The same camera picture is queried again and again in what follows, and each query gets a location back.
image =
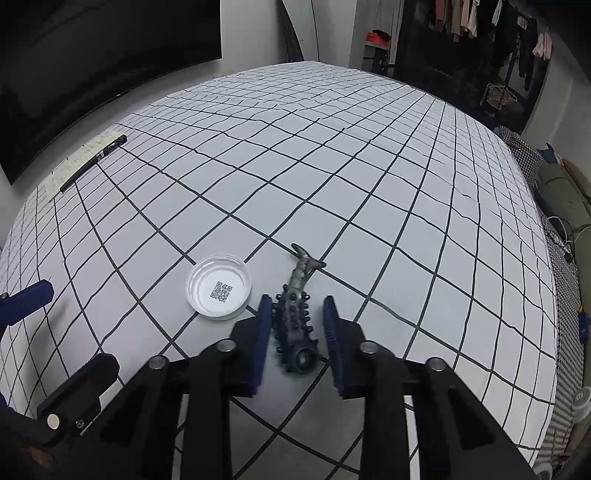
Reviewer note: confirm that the white grid tablecloth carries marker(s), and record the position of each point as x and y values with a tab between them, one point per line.
323	161

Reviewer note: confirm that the white round lid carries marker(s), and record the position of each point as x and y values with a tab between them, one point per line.
219	288

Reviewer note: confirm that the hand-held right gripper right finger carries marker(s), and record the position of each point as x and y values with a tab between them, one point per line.
333	346

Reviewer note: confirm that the red and black item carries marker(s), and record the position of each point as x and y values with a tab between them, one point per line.
378	38

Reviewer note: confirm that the dark spiky toy fish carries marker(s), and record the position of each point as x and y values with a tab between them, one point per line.
295	318

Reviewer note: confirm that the hanging clothes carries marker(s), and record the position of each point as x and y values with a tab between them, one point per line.
475	18

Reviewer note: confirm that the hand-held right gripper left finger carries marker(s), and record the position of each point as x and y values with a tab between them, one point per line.
261	341

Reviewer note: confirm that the olive green sofa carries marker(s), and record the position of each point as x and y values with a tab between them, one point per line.
568	189

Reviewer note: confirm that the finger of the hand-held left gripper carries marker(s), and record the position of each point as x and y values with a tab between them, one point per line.
78	392
27	295

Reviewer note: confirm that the blue cloth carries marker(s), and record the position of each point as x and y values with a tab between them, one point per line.
549	154

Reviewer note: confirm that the houndstooth blanket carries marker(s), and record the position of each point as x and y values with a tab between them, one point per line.
565	295

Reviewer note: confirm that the white paper sheet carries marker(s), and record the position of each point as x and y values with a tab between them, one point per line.
69	168

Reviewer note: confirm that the small blue item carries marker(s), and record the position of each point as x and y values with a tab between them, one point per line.
585	327

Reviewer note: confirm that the black pen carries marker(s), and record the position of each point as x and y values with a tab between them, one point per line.
92	161

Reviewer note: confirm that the leaning mirror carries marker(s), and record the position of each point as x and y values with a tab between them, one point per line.
302	32

